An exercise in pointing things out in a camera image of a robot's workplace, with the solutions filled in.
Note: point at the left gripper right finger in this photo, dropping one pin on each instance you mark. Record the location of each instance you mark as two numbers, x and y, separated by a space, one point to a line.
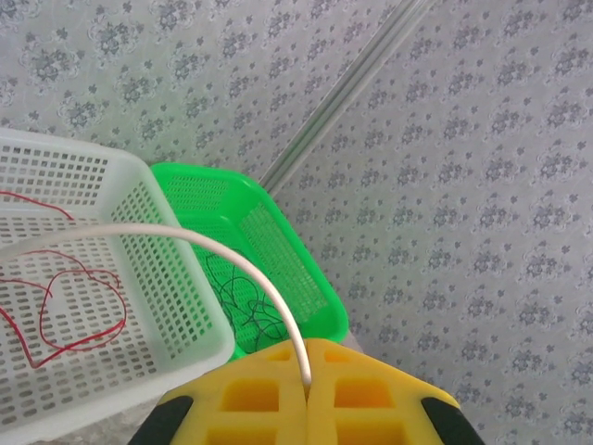
407 417

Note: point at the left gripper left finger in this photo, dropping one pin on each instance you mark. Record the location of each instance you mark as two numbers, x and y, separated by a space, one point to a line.
208 417

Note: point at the green plastic basket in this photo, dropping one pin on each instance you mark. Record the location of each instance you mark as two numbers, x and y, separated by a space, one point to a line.
296 259

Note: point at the white plastic basket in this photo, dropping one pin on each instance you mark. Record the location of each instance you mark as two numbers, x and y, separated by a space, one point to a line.
129 171

